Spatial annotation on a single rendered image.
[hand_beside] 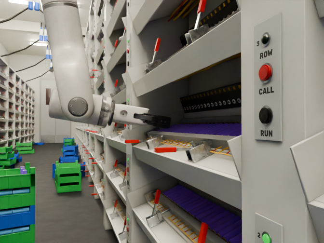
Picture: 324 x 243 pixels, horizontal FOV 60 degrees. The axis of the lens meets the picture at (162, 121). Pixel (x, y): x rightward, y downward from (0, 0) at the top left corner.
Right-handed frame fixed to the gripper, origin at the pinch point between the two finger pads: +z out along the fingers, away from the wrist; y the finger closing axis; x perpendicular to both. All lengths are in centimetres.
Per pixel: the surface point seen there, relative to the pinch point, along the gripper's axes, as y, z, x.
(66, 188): 178, -21, 61
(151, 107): 8.7, -1.5, -4.7
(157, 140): -10.3, -3.4, 5.5
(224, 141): -40.6, -1.6, 3.9
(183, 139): -23.4, -1.6, 4.4
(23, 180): 50, -40, 31
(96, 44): 149, -18, -61
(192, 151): -37.0, -5.3, 6.3
